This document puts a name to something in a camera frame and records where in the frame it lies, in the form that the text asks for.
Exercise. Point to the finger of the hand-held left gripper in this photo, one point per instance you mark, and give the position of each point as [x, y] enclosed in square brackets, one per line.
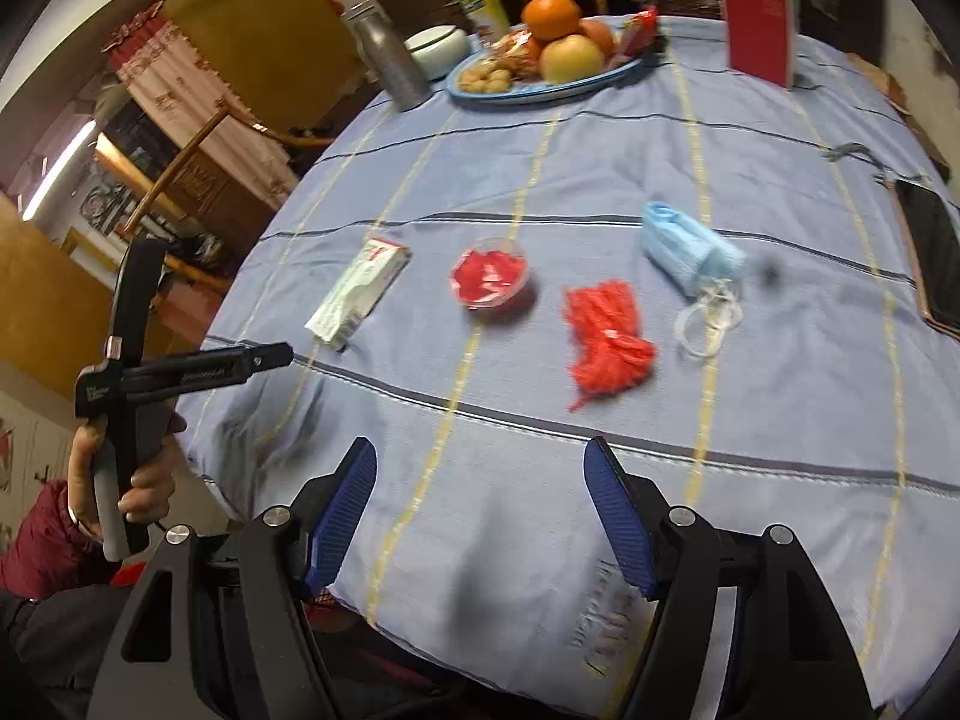
[210, 367]

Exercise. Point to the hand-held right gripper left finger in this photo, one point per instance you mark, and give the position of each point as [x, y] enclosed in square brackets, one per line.
[341, 517]

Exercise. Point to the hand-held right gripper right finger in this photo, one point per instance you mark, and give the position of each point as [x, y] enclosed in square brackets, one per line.
[619, 525]

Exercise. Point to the clear plastic cup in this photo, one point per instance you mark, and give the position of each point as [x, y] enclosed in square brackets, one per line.
[491, 274]

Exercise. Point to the person's left forearm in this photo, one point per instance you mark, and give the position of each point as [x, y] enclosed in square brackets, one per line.
[41, 547]

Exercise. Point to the person's left hand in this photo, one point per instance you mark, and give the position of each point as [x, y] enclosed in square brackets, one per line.
[154, 480]

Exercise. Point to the blue striped tablecloth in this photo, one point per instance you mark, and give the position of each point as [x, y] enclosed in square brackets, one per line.
[525, 465]

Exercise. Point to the wooden chair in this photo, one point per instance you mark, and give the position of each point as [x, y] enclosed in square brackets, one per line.
[184, 157]

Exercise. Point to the fluorescent tube light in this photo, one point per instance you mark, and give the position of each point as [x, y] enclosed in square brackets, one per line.
[58, 169]

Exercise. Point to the red white curtain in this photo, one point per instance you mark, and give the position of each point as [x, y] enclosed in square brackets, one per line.
[187, 105]

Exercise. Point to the blue face masks bundle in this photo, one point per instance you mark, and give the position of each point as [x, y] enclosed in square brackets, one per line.
[690, 244]

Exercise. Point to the person's dark clothing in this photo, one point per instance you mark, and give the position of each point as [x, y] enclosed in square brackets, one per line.
[52, 660]

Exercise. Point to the metal bottle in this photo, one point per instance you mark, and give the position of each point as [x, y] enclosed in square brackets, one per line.
[390, 60]

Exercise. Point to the white lidded jar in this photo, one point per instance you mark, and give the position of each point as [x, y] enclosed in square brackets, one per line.
[435, 49]

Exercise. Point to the heap of walnuts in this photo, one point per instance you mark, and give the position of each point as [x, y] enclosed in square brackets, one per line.
[484, 79]

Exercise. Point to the black phone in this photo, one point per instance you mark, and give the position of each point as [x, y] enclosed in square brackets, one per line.
[934, 255]

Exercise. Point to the wrapped pastries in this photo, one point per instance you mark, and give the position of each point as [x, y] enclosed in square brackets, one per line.
[514, 52]

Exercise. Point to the blue oval plate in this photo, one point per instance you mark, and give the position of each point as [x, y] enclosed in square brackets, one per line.
[555, 90]

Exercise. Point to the yellow apple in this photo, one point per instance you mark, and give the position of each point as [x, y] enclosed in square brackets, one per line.
[571, 60]

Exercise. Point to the small orange fruit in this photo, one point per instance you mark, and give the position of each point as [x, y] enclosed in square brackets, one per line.
[604, 37]

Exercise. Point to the large orange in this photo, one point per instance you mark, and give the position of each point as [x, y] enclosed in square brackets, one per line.
[551, 15]

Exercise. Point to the red candy packets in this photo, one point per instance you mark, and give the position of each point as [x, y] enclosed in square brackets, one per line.
[637, 30]

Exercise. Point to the red book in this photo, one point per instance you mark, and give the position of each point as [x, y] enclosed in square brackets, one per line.
[757, 30]

